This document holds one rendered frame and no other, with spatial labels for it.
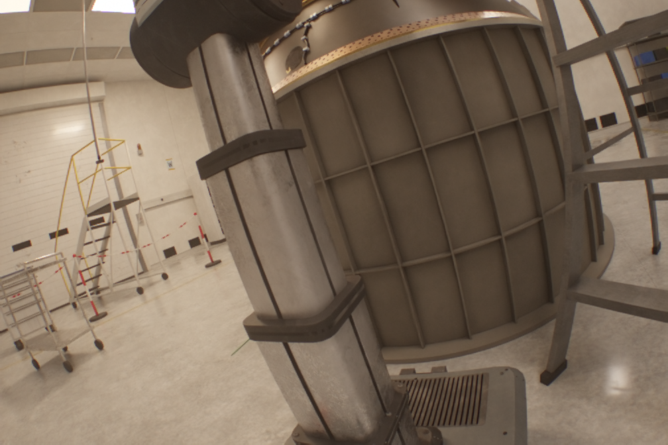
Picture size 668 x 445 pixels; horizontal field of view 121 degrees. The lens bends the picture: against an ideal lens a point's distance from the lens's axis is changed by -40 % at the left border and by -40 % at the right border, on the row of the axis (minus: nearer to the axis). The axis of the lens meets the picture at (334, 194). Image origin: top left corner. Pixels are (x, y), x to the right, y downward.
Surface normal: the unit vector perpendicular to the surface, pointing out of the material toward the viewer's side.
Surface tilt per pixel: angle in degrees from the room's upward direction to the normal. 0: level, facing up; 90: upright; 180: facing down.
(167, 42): 125
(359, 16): 62
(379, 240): 90
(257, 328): 90
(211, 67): 90
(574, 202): 93
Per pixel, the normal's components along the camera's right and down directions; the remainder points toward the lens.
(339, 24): -0.46, -0.29
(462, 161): -0.14, 0.11
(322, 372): -0.42, 0.20
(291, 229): 0.71, -0.19
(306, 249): 0.85, -0.25
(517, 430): 0.38, -0.85
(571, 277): 0.29, 0.03
